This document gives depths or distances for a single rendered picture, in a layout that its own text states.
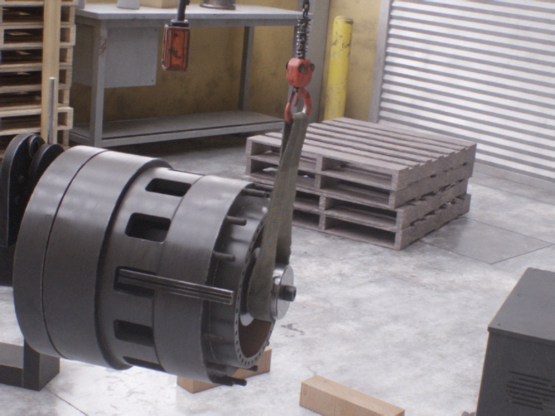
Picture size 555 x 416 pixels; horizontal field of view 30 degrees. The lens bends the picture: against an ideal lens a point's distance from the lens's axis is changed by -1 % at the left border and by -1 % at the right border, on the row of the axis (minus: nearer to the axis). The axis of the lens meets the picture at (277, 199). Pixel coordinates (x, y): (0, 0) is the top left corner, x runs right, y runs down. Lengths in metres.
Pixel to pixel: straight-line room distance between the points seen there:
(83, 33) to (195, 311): 5.01
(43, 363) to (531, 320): 1.97
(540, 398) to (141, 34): 5.19
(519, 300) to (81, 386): 1.86
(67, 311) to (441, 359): 2.36
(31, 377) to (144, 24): 3.76
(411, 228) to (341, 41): 3.00
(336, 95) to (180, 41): 6.43
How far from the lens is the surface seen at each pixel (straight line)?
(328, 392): 3.88
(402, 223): 5.98
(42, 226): 2.54
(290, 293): 2.58
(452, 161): 6.58
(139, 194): 2.53
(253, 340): 2.73
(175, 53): 2.44
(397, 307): 5.11
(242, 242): 2.45
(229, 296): 2.36
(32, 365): 3.94
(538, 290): 2.91
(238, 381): 2.67
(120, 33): 7.21
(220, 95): 8.79
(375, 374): 4.32
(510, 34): 8.19
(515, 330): 2.58
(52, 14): 5.99
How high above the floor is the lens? 1.72
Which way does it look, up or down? 15 degrees down
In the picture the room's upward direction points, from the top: 5 degrees clockwise
